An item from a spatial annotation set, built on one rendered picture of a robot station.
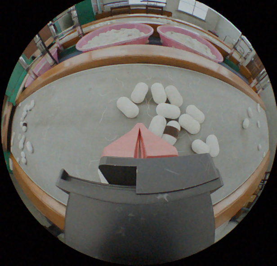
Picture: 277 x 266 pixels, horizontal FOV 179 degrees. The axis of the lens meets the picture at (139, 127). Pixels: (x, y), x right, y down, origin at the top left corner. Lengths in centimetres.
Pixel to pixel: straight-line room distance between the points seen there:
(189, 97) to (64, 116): 23
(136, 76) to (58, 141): 19
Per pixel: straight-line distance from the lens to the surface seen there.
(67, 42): 64
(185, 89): 19
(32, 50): 104
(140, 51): 21
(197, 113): 15
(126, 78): 19
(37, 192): 33
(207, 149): 15
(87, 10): 289
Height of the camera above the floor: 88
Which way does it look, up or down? 76 degrees down
